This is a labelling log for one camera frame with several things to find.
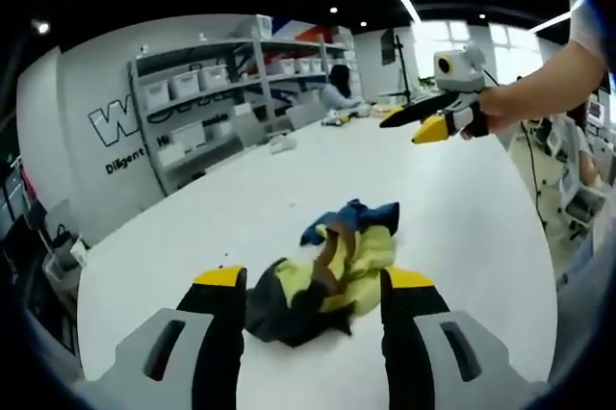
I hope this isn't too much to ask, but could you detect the grey box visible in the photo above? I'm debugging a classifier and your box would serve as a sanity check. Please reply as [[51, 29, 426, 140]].
[[232, 116, 271, 147]]

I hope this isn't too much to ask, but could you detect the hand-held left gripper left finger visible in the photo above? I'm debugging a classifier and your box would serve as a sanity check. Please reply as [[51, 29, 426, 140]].
[[115, 265, 248, 410]]

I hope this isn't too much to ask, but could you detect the yellow and blue garment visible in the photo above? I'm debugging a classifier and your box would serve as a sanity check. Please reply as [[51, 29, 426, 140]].
[[244, 197, 401, 348]]

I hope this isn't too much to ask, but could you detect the black monitor on stand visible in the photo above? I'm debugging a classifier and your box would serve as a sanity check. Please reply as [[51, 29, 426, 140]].
[[378, 28, 421, 106]]

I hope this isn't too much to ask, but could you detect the small white table object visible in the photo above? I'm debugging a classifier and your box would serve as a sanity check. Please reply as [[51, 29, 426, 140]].
[[268, 137, 297, 157]]

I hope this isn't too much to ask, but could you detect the short ceiling light strip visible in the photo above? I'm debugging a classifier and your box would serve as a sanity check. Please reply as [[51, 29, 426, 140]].
[[532, 9, 575, 35]]

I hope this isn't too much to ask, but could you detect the white bag with black handles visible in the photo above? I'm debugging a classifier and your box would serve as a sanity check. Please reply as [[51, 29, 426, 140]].
[[46, 223, 90, 282]]

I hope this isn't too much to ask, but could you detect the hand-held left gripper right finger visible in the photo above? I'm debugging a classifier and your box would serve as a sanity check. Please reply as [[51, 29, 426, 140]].
[[379, 266, 512, 410]]

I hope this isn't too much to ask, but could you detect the yellow black gripper on table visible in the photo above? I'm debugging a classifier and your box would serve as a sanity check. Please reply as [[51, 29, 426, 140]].
[[320, 110, 363, 128]]

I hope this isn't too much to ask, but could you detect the person's right hand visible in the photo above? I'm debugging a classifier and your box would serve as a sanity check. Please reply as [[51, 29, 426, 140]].
[[458, 84, 515, 141]]

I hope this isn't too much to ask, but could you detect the black cable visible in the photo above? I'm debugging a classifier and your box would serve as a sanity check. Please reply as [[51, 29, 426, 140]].
[[518, 119, 551, 229]]

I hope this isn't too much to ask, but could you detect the row of white storage bins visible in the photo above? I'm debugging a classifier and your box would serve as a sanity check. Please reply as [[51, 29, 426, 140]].
[[141, 14, 358, 162]]

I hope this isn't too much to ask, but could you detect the grey metal shelf unit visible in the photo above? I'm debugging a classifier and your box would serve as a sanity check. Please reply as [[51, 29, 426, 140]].
[[128, 33, 358, 195]]

